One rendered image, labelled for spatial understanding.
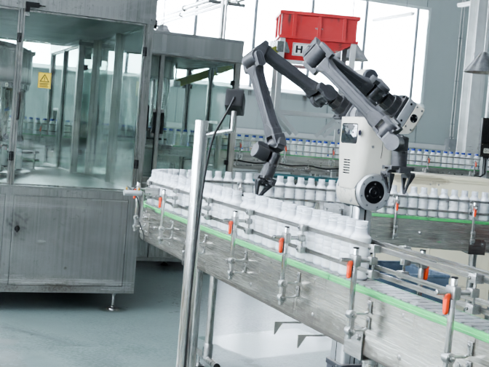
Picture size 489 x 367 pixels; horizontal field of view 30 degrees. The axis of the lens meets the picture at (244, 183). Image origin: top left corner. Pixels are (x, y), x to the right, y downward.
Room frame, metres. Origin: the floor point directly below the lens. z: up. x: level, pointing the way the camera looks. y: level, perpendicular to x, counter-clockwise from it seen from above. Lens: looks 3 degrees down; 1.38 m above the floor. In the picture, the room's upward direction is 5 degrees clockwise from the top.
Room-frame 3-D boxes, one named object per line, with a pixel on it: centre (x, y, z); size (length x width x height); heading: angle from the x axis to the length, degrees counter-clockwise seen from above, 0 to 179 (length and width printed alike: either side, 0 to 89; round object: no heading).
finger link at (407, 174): (3.28, -0.56, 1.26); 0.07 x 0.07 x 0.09; 22
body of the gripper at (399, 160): (3.28, -0.55, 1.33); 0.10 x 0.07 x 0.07; 112
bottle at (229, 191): (3.58, 0.05, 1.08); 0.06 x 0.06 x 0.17
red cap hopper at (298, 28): (10.57, -0.67, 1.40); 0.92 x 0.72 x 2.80; 94
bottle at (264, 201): (3.25, -0.08, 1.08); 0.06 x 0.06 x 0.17
